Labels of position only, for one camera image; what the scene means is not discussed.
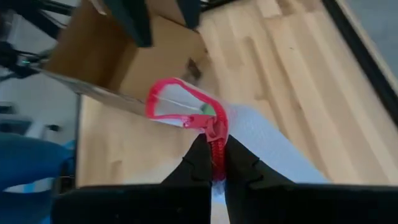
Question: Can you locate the white mesh pouch red trim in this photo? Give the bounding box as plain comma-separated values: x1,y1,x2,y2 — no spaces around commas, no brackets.
145,77,331,200

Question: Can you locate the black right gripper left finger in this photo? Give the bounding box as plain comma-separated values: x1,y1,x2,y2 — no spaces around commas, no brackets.
51,133,215,224

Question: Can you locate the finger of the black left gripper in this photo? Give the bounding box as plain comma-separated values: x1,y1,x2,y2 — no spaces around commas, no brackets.
176,0,202,31
103,0,153,48

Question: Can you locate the taped brown cardboard box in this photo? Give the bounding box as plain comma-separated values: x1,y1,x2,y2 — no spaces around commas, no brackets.
42,0,216,116

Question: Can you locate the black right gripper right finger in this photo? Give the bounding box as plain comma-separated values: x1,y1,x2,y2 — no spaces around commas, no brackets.
223,135,398,224

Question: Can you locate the green white box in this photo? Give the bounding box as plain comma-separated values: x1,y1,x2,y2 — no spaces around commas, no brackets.
200,104,217,116

